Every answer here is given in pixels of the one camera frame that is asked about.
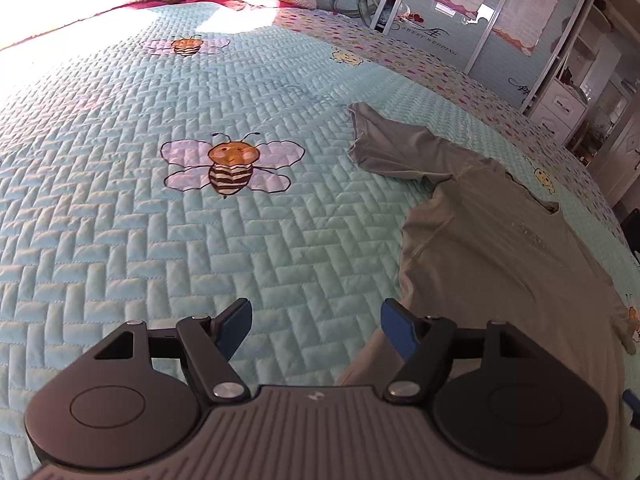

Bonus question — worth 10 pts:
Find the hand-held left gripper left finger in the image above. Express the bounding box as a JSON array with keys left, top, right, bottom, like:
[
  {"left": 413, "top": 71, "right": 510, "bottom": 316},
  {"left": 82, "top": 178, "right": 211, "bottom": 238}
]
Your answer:
[{"left": 92, "top": 297, "right": 253, "bottom": 403}]

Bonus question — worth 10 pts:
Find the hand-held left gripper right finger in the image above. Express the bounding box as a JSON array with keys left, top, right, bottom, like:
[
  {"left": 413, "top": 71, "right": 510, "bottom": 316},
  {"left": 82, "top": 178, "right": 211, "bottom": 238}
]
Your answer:
[{"left": 380, "top": 298, "right": 546, "bottom": 403}]

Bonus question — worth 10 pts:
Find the grey t-shirt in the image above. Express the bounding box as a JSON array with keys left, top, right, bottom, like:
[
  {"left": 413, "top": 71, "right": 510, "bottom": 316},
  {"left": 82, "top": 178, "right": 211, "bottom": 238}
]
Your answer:
[{"left": 337, "top": 102, "right": 640, "bottom": 480}]

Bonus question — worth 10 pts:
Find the quilted bee-print bedspread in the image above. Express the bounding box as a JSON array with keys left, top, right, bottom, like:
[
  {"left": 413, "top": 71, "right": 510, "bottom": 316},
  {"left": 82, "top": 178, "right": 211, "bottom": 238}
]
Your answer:
[{"left": 0, "top": 0, "right": 640, "bottom": 411}]

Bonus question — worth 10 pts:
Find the white drawer cabinet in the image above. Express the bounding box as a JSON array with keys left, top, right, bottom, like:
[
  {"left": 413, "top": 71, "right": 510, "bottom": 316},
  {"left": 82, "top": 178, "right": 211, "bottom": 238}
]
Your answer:
[{"left": 530, "top": 80, "right": 588, "bottom": 146}]

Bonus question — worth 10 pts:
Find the sliding-door wardrobe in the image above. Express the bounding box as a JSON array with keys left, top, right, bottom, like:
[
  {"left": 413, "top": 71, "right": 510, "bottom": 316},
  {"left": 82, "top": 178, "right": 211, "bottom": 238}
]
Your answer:
[{"left": 302, "top": 0, "right": 601, "bottom": 111}]

